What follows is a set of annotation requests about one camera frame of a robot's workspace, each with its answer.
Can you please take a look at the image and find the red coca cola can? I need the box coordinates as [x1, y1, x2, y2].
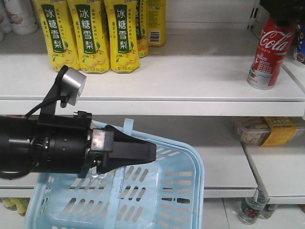
[247, 18, 296, 90]

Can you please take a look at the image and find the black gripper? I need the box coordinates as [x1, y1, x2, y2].
[32, 111, 156, 178]

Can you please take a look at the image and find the yellow pear drink bottle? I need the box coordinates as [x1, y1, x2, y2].
[104, 0, 141, 73]
[34, 0, 80, 72]
[67, 0, 111, 74]

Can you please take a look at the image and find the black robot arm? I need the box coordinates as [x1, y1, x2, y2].
[0, 111, 156, 180]

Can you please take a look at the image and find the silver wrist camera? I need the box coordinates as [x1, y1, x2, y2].
[59, 65, 87, 108]

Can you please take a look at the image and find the blue white cup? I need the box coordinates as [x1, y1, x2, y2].
[292, 25, 305, 69]

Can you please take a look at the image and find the clear water bottle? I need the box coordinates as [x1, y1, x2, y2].
[259, 204, 279, 219]
[238, 189, 266, 225]

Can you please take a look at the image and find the white peach drink bottle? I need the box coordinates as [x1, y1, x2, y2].
[4, 0, 38, 35]

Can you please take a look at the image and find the light blue plastic basket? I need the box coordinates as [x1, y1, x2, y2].
[24, 119, 204, 229]

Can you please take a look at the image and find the clear cookie box yellow label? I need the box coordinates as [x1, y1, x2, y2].
[233, 116, 305, 146]

